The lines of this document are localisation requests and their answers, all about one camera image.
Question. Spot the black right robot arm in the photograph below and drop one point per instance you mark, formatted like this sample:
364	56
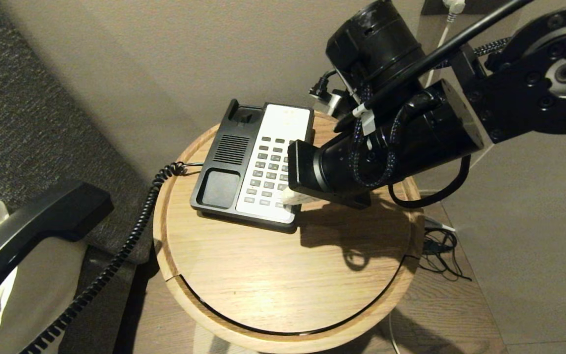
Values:
533	93

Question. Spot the black and white telephone base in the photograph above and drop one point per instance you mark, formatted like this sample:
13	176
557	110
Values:
224	187

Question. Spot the grey fabric headboard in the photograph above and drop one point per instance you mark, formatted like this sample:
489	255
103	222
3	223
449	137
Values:
42	98

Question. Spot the black telephone handset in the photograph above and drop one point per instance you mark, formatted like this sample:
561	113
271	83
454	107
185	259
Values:
42	221

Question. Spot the dark fabric bed base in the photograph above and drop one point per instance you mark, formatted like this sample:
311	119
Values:
106	324

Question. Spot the beige mattress cover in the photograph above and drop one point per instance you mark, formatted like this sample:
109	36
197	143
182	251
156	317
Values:
47	275

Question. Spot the large black wall outlet plate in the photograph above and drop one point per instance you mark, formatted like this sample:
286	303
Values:
479	5

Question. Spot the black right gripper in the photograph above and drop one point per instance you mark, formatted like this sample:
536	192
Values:
302	167

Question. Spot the white power plug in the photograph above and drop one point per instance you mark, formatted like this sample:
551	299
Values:
455	6

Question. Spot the round wooden side table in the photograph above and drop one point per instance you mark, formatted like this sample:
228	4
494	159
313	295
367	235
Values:
288	275

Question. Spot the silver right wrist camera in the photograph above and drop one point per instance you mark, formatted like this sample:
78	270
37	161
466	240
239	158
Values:
332	103

